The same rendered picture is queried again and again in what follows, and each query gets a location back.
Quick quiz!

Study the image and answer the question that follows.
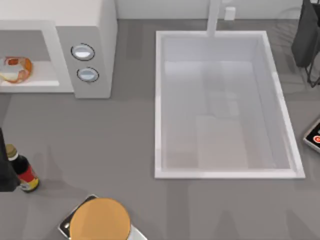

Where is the black object with thin legs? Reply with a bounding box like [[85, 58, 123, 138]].
[[291, 0, 320, 88]]

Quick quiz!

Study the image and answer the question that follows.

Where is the pale microwave oven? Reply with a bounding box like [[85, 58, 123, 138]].
[[0, 0, 118, 100]]

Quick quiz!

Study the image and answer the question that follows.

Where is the dark sauce bottle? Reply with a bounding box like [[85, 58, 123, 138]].
[[5, 143, 40, 193]]

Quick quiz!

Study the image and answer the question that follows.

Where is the silver kitchen scale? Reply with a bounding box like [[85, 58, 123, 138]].
[[57, 194, 149, 240]]

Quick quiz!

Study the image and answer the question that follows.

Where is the round grey microwave knob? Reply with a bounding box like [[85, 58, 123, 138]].
[[76, 66, 100, 83], [70, 42, 96, 62]]

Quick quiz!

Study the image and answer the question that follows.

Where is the white sink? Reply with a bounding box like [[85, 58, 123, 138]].
[[153, 30, 306, 180]]

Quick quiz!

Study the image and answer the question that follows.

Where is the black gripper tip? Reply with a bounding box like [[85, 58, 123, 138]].
[[0, 127, 21, 194]]

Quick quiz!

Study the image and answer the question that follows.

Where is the black device with red button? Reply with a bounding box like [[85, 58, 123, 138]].
[[302, 118, 320, 154]]

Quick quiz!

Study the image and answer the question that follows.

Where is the round orange bread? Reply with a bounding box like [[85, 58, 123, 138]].
[[69, 197, 132, 240]]

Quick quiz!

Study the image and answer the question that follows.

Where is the orange and white food item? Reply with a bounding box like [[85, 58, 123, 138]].
[[0, 56, 33, 84]]

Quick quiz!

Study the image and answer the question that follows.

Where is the small white wall block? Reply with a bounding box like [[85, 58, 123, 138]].
[[224, 6, 236, 21]]

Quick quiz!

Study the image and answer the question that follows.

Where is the tall white tap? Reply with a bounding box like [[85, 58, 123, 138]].
[[206, 0, 231, 38]]

